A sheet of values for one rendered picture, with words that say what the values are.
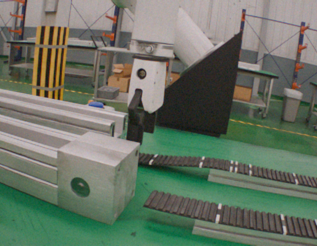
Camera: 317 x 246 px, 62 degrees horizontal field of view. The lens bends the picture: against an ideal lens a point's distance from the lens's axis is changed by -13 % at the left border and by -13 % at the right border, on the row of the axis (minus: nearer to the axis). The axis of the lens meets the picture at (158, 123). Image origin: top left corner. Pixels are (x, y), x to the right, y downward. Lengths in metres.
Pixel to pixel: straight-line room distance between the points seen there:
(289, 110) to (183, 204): 5.09
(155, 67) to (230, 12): 7.59
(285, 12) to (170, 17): 7.74
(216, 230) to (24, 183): 0.30
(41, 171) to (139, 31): 0.30
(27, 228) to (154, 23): 0.40
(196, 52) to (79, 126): 0.48
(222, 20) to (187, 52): 7.14
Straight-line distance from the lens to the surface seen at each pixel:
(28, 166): 0.46
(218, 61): 0.89
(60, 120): 0.65
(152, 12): 0.55
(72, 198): 0.44
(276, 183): 0.60
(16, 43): 6.89
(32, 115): 0.69
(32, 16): 10.38
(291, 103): 5.45
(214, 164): 0.60
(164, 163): 0.60
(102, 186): 0.40
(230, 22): 8.08
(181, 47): 0.96
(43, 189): 0.46
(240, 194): 0.57
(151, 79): 0.54
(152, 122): 0.65
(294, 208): 0.58
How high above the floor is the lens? 1.03
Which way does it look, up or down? 16 degrees down
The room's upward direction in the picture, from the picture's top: 8 degrees clockwise
